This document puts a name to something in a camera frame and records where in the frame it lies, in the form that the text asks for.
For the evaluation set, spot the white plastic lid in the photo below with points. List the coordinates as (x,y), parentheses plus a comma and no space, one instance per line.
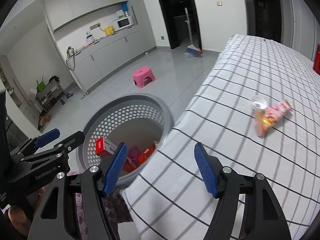
(258,103)

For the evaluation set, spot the left hand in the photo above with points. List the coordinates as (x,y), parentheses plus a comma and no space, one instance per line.
(18,217)

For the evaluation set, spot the pink plastic shuttlecock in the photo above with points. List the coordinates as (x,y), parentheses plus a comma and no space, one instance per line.
(134,153)

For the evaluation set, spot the shoe rack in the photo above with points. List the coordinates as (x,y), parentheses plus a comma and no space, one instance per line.
(51,94)

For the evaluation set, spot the grey cabinet counter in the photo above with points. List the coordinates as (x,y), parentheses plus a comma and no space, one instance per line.
(105,57)

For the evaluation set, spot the red plastic bag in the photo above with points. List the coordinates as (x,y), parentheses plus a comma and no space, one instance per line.
(146,154)

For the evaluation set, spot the red thermos bottle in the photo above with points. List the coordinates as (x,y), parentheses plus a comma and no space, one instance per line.
(316,65)

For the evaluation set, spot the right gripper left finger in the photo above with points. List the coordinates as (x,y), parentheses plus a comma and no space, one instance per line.
(57,218)

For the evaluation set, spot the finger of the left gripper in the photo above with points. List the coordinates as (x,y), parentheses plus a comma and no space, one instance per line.
(47,138)
(71,142)

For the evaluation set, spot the pink plastic stool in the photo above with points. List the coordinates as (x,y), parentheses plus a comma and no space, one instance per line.
(141,75)

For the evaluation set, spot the grey perforated laundry basket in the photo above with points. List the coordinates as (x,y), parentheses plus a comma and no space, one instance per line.
(135,119)

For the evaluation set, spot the white checkered tablecloth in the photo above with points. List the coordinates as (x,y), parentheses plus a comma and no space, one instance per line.
(168,199)

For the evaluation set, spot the white microwave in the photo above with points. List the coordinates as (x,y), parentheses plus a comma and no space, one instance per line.
(124,22)

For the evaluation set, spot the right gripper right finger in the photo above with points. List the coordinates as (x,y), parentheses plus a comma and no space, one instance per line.
(263,216)

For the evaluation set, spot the yellow box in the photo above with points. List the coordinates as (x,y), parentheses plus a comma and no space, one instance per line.
(109,30)

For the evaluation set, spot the pink snack wrapper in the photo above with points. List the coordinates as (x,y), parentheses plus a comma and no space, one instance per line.
(267,118)

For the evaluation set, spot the broom with dustpan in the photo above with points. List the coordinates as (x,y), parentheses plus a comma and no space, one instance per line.
(191,50)

